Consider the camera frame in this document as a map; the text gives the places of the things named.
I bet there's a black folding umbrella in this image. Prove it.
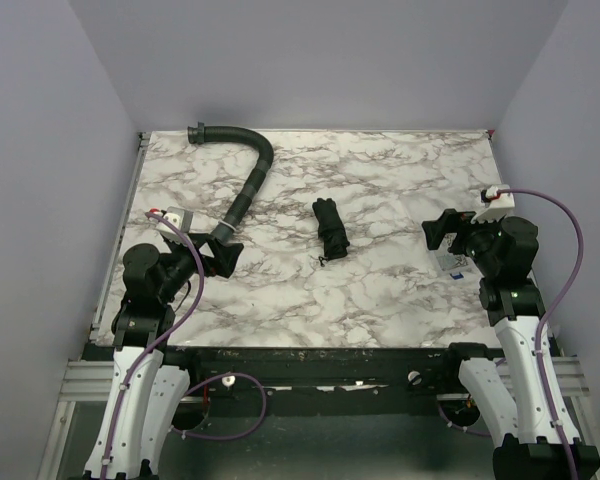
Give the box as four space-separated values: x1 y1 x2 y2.
312 198 350 266

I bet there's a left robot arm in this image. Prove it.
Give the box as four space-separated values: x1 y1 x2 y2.
83 234 244 479

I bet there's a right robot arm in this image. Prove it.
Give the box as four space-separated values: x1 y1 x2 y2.
422 209 600 479

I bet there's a clear plastic screw box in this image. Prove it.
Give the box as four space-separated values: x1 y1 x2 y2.
430 237 472 280

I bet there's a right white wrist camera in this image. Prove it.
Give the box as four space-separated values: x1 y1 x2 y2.
471 184 515 224

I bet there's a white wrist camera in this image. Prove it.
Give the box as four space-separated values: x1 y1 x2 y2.
471 184 515 224
150 207 193 244

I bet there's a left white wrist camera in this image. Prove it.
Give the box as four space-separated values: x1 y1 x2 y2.
150 207 193 244

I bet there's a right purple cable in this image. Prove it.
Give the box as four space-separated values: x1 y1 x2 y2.
437 187 586 480

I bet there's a purple cable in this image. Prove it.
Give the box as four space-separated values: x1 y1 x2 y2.
437 187 586 480
99 212 267 469

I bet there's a grey corrugated hose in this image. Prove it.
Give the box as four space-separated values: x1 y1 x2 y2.
185 121 275 241

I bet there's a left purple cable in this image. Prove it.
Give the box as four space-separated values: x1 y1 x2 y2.
99 212 267 469

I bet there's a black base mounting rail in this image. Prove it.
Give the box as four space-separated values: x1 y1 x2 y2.
165 342 503 417

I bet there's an aluminium table frame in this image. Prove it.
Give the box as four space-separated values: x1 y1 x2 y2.
41 124 594 479

